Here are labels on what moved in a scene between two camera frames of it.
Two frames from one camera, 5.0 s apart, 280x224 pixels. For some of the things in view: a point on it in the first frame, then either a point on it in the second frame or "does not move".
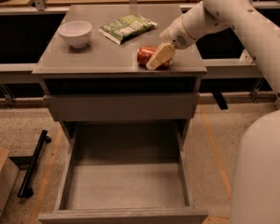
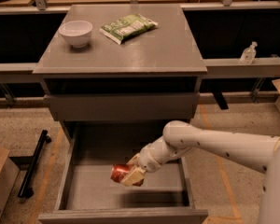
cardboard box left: x=4 y=174 does not move
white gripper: x=176 y=32 → x=145 y=161
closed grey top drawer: x=121 y=106 does not move
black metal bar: x=24 y=189 does not move
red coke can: x=145 y=54 → x=119 y=171
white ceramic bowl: x=76 y=33 does not move
